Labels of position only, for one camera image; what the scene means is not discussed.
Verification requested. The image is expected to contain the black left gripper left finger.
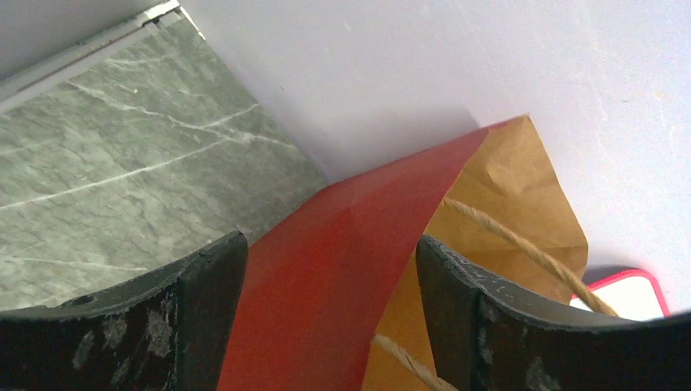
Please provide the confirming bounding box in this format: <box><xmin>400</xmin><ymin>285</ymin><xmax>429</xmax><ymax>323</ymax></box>
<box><xmin>1</xmin><ymin>231</ymin><xmax>249</xmax><ymax>390</ymax></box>

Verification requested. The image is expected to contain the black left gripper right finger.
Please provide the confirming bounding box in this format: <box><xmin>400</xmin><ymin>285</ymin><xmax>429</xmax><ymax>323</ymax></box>
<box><xmin>416</xmin><ymin>235</ymin><xmax>690</xmax><ymax>390</ymax></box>

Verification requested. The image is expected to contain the red brown paper bag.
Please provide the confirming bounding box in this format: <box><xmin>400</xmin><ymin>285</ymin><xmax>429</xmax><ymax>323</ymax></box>
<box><xmin>218</xmin><ymin>116</ymin><xmax>588</xmax><ymax>390</ymax></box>

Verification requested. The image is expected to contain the pink framed whiteboard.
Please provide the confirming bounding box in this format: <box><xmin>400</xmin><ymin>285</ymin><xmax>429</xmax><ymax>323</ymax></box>
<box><xmin>588</xmin><ymin>269</ymin><xmax>671</xmax><ymax>322</ymax></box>

